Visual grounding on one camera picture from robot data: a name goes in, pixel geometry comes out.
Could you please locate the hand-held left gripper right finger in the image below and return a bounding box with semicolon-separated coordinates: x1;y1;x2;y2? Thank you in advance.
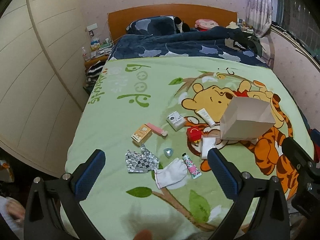
207;147;290;240

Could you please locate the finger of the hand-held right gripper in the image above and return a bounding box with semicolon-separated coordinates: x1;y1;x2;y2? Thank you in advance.
281;137;316;178

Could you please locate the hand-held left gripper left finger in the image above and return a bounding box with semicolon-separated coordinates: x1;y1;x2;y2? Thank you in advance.
24;149;107;240

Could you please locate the red box with yellow arc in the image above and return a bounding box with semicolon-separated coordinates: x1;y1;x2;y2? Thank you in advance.
186;127;203;144

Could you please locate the silver checkered foil bag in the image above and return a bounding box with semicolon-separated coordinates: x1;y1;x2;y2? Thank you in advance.
125;144;161;174

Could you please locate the grey paper bag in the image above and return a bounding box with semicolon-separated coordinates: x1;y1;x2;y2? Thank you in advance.
219;96;276;141

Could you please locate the clear plastic bag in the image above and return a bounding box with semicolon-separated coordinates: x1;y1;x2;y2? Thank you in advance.
200;136;218;159

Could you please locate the floral hand cream tube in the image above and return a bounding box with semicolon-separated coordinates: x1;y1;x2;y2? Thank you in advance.
182;153;202;180

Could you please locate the green cartoon printed blanket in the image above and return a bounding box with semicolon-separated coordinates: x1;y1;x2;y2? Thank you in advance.
64;56;316;240

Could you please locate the white glove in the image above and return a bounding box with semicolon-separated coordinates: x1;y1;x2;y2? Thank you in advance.
153;157;188;189

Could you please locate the white cream tube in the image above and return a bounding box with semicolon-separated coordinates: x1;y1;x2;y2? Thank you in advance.
197;108;216;127

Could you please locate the small orange box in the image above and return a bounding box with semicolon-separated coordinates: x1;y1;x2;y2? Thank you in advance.
131;124;153;146

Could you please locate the small white box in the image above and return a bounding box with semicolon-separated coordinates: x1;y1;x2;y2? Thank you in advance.
166;111;187;132

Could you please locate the pink nail clipper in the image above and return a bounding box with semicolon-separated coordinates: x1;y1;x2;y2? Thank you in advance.
146;122;169;139

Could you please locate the orange and white container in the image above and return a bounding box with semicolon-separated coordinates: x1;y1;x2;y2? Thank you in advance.
0;160;14;183

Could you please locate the black and white knit cloth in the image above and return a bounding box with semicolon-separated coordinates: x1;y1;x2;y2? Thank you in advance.
86;60;106;83

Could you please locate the wooden nightstand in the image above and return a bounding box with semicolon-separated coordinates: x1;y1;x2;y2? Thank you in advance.
84;54;110;71

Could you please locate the cream wardrobe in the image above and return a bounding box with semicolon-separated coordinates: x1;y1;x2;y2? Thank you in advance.
0;0;108;178

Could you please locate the dark clothing pile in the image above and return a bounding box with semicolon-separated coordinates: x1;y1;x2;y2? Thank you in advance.
232;29;266;56

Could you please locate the navy blue patterned quilt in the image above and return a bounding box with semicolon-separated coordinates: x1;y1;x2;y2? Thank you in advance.
107;26;271;68

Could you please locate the patterned curtain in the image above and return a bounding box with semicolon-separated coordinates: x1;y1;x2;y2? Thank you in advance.
246;0;278;38

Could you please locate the pink plush toy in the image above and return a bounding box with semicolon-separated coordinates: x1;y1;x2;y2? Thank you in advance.
194;18;219;31

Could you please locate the black and white plush toy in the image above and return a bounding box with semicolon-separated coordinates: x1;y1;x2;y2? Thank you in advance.
174;16;192;33

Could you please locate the navy blue pillow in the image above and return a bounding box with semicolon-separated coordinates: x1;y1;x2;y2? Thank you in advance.
126;16;177;36

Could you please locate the orange wooden headboard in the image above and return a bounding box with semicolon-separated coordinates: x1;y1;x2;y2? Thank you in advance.
107;4;238;45

